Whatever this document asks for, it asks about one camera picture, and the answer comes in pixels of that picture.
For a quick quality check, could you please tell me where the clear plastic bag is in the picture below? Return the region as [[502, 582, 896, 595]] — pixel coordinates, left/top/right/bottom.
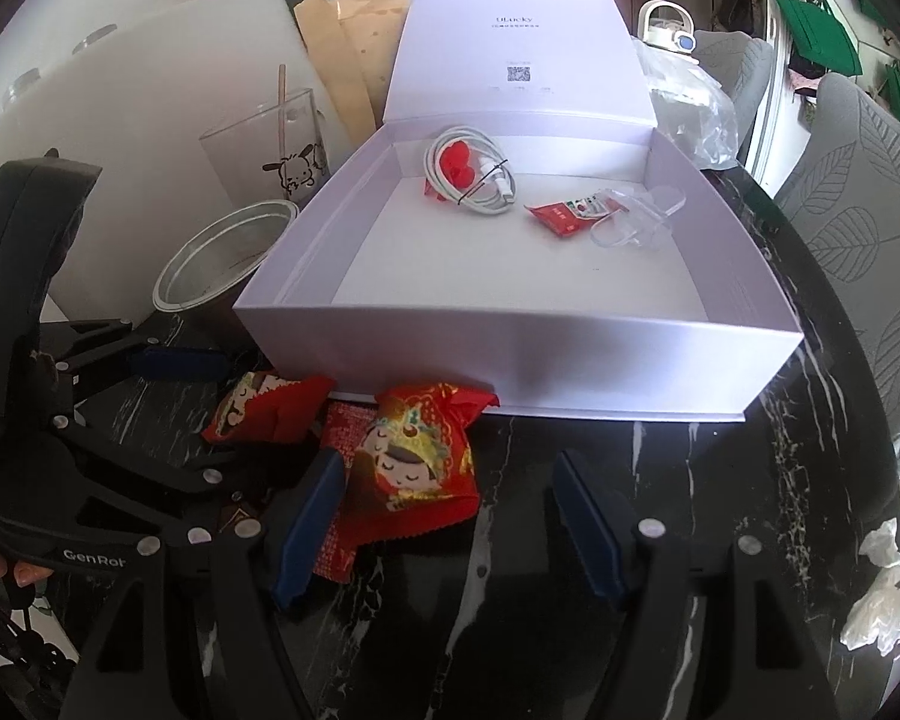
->
[[634, 45, 740, 170]]

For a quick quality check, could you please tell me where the red figure-print snack packet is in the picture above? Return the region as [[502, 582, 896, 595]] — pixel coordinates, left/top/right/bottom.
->
[[201, 370, 336, 445], [337, 382, 500, 548]]

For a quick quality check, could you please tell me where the white gift box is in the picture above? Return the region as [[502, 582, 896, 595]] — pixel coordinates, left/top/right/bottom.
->
[[232, 0, 805, 421]]

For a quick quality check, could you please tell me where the green tote bag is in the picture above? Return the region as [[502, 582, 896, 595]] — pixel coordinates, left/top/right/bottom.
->
[[776, 0, 863, 76]]

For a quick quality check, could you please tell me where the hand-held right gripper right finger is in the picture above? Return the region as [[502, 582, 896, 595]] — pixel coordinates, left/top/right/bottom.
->
[[553, 450, 822, 720]]

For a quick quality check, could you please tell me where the white cable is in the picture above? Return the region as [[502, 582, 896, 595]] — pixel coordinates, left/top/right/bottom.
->
[[422, 125, 518, 217]]

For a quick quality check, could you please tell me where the crumpled white tissue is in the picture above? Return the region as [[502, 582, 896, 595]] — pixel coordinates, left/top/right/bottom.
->
[[840, 517, 900, 653]]

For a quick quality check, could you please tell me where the person's left hand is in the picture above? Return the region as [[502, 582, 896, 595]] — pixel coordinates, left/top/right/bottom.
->
[[0, 514, 55, 590]]

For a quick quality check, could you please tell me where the red candy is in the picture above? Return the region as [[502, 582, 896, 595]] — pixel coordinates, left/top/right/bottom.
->
[[427, 139, 475, 200]]

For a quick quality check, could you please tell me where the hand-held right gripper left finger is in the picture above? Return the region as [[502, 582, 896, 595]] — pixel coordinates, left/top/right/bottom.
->
[[79, 448, 346, 720]]

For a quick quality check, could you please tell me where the clear drinking glass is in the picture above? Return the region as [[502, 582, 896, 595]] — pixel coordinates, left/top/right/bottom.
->
[[199, 88, 335, 207]]

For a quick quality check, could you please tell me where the grey leaf-pattern chair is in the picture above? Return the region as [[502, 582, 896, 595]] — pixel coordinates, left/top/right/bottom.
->
[[694, 30, 773, 136], [772, 71, 900, 481]]

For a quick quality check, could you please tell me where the metal bowl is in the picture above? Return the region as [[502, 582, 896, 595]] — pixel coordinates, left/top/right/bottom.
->
[[152, 199, 301, 350]]

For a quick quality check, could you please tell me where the flat red patterned packet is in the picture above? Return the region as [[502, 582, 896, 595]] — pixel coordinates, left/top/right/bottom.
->
[[316, 403, 380, 586]]

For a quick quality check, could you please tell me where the yellowish dotted paper envelope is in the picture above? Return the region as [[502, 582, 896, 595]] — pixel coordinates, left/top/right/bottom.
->
[[337, 0, 413, 128]]

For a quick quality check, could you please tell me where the small red candy packet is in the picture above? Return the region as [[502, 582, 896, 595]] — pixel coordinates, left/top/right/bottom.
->
[[523, 195, 608, 239]]

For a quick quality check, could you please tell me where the white handled water bottle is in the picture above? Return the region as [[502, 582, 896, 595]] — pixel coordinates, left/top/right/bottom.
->
[[637, 0, 697, 61]]

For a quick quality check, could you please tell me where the brown paper envelope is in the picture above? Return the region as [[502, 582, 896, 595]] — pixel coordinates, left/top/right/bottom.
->
[[294, 0, 376, 147]]

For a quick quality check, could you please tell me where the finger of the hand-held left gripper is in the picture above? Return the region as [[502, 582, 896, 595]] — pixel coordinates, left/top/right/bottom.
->
[[49, 409, 271, 541], [34, 319, 230, 400]]

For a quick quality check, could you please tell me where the clear plastic holder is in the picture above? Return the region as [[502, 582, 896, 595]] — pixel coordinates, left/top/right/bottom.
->
[[589, 184, 687, 252]]

